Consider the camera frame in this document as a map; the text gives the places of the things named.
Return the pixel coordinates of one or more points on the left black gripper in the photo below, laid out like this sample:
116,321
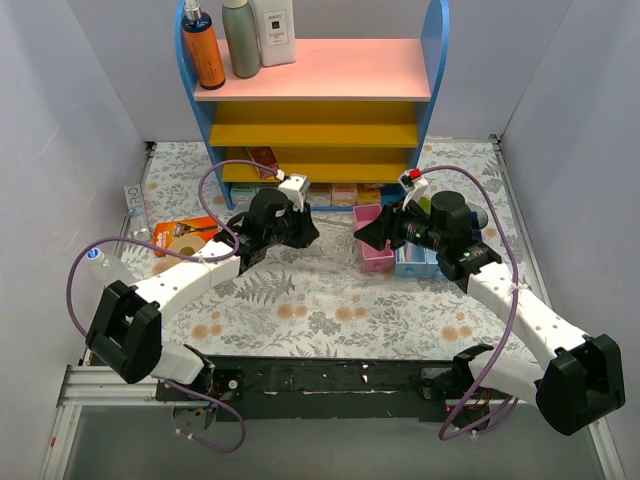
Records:
297,228

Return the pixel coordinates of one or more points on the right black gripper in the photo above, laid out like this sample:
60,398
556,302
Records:
391,229

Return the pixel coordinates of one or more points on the clear textured glass tray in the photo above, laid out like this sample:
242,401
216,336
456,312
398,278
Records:
335,244

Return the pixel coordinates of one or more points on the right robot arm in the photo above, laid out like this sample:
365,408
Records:
575,380

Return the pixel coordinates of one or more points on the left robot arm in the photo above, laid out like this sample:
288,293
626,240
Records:
126,332

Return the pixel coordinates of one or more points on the green toothpaste tube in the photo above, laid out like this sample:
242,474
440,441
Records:
425,204

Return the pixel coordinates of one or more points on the pink drawer box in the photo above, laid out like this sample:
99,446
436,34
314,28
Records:
375,257

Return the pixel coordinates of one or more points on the yellow soap box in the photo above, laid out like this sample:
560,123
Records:
369,194

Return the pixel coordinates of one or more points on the light blue drawer box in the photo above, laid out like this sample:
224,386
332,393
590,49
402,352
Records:
411,262

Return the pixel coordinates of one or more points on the orange red soap box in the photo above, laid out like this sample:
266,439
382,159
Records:
344,194

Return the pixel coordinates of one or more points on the teal soap box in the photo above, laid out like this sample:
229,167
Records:
242,192

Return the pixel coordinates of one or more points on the red small box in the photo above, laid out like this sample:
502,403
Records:
265,157

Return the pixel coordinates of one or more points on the orange razor package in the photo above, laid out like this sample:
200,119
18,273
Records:
201,225

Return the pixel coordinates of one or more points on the dark blue cup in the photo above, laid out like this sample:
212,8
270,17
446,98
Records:
480,218

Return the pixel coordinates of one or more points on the blue wooden shelf unit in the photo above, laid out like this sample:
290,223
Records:
346,111

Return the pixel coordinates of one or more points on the clear water bottle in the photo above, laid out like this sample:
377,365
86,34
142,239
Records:
108,268

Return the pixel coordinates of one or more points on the grey green bottle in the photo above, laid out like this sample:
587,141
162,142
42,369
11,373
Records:
240,33

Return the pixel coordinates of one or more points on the white labelled bottle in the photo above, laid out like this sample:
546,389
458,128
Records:
274,20

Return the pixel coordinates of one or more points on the orange spray bottle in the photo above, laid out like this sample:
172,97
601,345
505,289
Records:
199,34

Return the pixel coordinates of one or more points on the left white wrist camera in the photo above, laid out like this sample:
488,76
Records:
295,187

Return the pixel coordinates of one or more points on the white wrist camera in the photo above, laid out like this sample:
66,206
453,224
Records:
295,187
414,184

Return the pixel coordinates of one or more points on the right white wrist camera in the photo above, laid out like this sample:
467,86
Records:
414,184

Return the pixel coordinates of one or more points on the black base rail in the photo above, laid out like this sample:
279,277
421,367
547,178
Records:
281,388

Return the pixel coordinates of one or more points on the aluminium frame rail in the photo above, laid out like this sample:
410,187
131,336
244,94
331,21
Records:
101,422

